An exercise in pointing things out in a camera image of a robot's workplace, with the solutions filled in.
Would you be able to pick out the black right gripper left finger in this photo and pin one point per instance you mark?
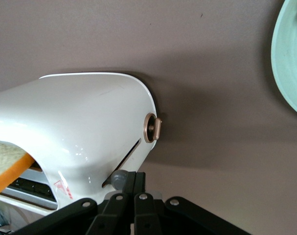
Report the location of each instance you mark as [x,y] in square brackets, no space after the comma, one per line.
[114,215]

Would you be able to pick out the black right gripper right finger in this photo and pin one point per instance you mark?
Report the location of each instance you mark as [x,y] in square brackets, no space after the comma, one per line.
[158,218]

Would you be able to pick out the grey toaster lever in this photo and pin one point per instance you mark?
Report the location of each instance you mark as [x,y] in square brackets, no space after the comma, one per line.
[118,180]

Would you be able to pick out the copper toaster dial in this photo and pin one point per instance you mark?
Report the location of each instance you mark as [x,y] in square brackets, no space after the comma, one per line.
[156,128]

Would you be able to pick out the white toaster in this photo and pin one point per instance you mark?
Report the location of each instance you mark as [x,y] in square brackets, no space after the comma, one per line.
[77,117]

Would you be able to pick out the brown table cover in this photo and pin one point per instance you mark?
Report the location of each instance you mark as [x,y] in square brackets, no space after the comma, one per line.
[212,159]

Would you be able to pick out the bread slice with orange crust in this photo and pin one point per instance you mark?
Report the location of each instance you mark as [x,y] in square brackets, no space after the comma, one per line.
[4,161]

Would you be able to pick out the green plate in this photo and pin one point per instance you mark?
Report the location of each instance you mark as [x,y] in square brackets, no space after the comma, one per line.
[290,61]

